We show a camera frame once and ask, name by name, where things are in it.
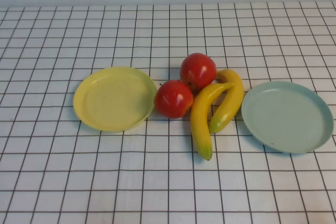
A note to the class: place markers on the red apple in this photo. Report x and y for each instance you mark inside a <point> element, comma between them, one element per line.
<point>172,100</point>
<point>198,70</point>

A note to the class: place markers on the long yellow banana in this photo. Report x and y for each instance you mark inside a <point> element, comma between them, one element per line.
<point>200,119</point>

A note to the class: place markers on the curved yellow banana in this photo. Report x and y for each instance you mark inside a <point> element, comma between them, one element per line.
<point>231,100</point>

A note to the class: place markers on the yellow round plate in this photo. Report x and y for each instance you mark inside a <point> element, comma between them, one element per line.
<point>113,100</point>

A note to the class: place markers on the pale blue round plate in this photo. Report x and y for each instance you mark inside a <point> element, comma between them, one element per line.
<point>286,119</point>

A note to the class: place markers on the white grid tablecloth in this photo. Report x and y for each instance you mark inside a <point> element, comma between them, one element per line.
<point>168,182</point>

